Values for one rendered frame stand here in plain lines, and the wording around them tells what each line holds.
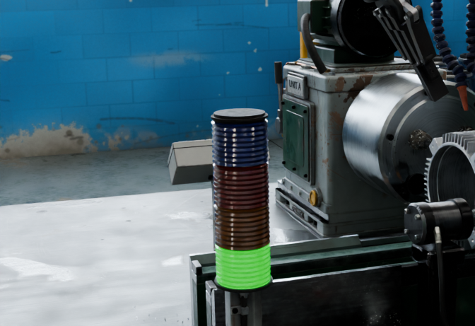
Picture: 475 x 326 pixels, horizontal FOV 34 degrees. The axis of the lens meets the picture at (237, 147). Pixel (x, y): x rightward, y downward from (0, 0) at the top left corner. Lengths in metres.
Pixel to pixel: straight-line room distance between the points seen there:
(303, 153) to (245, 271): 0.96
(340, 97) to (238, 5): 5.22
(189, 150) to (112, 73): 5.38
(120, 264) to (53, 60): 5.13
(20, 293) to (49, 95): 5.24
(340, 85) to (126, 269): 0.58
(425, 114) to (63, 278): 0.76
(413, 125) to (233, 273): 0.73
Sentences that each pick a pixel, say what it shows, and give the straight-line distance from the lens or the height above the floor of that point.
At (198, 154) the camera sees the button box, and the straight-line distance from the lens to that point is 1.35.
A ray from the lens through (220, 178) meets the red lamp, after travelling 0.82.
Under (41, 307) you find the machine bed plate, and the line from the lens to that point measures 1.46.
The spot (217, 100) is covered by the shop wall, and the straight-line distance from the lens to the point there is 6.87.
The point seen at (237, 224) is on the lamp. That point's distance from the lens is 0.82.
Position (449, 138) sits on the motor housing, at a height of 1.10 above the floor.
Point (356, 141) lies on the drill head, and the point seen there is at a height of 1.04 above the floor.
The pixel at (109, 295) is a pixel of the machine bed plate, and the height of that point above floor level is 0.80.
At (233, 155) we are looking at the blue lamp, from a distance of 0.80.
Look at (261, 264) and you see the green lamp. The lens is 0.84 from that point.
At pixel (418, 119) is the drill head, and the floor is 1.10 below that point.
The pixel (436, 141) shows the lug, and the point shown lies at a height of 1.09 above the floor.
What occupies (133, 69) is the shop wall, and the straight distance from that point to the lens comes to 6.73.
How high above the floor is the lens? 1.35
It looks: 12 degrees down
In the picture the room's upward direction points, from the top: 1 degrees counter-clockwise
